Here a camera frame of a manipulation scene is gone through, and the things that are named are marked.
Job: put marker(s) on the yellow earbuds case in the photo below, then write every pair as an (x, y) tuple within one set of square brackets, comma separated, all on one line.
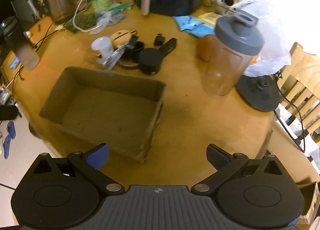
[(120, 37)]

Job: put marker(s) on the black open cylinder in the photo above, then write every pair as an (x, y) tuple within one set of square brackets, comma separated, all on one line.
[(137, 48)]

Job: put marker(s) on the black round puck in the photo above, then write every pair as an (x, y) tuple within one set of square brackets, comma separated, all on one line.
[(150, 59)]

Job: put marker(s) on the blue plastic packet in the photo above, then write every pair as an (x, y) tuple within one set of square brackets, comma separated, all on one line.
[(186, 22), (200, 31)]

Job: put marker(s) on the short metal tube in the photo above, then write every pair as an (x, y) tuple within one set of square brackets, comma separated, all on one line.
[(228, 0)]

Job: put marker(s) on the dark tape roll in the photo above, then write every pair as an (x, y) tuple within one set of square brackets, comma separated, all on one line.
[(127, 66)]

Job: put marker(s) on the grey translucent cylinder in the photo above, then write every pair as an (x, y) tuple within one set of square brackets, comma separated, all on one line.
[(27, 56)]

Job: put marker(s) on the reddish brown round fruit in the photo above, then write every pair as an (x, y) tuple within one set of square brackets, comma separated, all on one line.
[(205, 47)]

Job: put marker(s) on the black rectangular box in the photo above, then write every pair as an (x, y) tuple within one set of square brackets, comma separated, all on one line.
[(168, 46)]

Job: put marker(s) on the small black camera mount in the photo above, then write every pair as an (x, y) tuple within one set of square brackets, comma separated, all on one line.
[(159, 40)]

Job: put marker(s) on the white plastic bag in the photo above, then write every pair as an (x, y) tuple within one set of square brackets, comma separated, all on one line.
[(272, 52)]

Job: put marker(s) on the clear tub of clutter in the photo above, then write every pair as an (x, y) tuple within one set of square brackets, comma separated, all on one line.
[(237, 0)]

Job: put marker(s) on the silver marbled packet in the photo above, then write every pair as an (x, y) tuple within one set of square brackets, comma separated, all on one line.
[(112, 58)]

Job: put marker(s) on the clear shaker bottle grey lid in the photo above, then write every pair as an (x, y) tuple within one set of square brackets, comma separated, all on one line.
[(235, 42)]

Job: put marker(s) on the black round kettle base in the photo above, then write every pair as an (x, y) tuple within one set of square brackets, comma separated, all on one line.
[(260, 92)]

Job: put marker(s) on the wooden chair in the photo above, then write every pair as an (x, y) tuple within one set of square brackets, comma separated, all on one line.
[(305, 62)]

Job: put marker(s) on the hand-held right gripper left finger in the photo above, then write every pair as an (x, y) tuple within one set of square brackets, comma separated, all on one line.
[(100, 156)]

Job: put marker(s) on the yellow wet wipes pack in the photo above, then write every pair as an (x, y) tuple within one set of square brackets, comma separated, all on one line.
[(208, 18)]

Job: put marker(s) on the blue slipper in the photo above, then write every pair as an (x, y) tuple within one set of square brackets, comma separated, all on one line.
[(11, 128), (7, 148)]

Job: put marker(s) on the white plastic cup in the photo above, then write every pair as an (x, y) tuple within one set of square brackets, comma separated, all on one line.
[(102, 46)]

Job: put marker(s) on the bag of green discs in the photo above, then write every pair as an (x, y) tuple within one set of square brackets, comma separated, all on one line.
[(86, 19)]

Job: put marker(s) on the clear crumpled plastic bag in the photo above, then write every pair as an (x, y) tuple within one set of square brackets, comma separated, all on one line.
[(112, 17)]

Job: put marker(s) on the plain cardboard carton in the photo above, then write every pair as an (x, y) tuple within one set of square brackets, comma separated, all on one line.
[(308, 195)]

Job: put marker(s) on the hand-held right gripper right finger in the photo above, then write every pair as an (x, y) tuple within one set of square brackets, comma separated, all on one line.
[(216, 154)]

